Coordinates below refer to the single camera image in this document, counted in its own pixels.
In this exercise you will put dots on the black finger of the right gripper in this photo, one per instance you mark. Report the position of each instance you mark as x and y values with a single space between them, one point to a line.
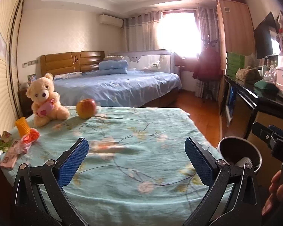
271 135

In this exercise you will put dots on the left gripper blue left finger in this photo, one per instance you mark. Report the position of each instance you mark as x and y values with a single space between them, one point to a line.
69 161

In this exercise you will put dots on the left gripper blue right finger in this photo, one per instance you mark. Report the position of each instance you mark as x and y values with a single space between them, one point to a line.
202 160

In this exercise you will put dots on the white foam fruit net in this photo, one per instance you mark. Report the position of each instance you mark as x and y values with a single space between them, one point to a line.
243 161

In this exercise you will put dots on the white round trash bin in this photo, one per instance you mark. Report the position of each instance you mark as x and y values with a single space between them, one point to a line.
234 148

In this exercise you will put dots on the right hand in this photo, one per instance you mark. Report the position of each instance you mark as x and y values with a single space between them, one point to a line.
276 193

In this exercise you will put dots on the orange red plastic wrapper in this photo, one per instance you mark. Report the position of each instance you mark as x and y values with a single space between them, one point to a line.
27 140

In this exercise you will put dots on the brown plush toy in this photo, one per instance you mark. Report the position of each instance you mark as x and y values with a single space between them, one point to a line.
248 75

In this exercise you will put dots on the red apple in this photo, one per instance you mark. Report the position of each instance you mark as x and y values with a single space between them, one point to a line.
86 108

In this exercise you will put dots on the floral teal bed sheet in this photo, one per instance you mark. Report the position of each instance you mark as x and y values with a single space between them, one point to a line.
136 171

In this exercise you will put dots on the cream teddy bear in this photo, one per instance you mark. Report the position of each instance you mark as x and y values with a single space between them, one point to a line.
46 104

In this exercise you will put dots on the pink flat box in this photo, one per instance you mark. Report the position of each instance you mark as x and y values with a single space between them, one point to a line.
11 155

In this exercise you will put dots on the green stacked boxes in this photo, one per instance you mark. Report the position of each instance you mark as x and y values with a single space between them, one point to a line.
234 62

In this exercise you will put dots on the red jacket on rack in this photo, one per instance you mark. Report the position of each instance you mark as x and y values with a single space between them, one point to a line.
208 66

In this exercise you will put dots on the black television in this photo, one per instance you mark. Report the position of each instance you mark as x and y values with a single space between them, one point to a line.
265 37

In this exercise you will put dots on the blue bed with sheet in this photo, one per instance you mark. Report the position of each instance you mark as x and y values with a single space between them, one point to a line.
132 89

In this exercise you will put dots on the wooden wardrobe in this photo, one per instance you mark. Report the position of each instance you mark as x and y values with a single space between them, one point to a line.
236 31

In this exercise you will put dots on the wooden headboard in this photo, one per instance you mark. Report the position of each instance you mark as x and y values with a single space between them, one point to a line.
71 62

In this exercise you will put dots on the blue folded pillows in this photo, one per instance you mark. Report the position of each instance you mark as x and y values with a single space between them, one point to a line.
113 65

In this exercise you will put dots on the white air conditioner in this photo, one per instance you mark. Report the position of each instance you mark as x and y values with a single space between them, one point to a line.
110 20

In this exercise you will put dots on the white bed guard rail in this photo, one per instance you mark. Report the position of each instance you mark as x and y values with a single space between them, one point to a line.
150 60

